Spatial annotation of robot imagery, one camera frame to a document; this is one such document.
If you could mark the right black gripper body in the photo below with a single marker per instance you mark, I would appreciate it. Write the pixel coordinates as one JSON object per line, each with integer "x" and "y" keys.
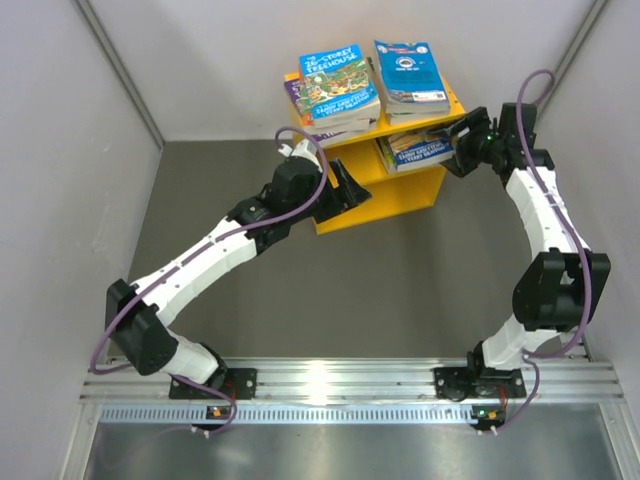
{"x": 479, "y": 145}

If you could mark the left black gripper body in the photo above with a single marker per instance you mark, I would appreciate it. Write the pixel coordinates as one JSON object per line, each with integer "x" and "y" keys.
{"x": 330, "y": 202}

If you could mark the blue 91-Storey Treehouse book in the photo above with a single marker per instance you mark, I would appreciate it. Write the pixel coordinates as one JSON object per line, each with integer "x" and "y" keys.
{"x": 415, "y": 150}

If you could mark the lime 65-Storey Treehouse book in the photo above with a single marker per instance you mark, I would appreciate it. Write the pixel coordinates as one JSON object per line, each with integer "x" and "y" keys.
{"x": 388, "y": 155}

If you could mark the blue back-cover book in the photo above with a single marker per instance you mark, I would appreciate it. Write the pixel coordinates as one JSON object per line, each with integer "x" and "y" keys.
{"x": 411, "y": 82}

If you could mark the light blue 26-Storey Treehouse book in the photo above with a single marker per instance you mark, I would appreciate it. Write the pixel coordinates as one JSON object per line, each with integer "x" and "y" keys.
{"x": 339, "y": 86}

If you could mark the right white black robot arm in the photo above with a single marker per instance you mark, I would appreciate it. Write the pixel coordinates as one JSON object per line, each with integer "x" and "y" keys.
{"x": 561, "y": 288}

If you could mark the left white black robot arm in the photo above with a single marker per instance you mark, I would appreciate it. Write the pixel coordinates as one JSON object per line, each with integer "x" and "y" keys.
{"x": 139, "y": 315}

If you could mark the yellow wooden shelf box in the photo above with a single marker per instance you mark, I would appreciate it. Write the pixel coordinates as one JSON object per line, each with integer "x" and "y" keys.
{"x": 392, "y": 193}

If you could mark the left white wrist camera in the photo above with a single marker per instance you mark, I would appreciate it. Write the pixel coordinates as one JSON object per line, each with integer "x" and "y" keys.
{"x": 303, "y": 149}

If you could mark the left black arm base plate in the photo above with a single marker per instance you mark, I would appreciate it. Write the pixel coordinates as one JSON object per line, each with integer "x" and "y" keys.
{"x": 236, "y": 383}

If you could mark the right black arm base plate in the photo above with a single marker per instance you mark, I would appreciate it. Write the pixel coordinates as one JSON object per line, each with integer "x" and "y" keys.
{"x": 461, "y": 383}

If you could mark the aluminium mounting rail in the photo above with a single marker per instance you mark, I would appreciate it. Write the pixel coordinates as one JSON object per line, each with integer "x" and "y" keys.
{"x": 341, "y": 381}

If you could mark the slotted grey cable duct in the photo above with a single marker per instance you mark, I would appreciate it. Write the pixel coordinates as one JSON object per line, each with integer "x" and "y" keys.
{"x": 286, "y": 414}

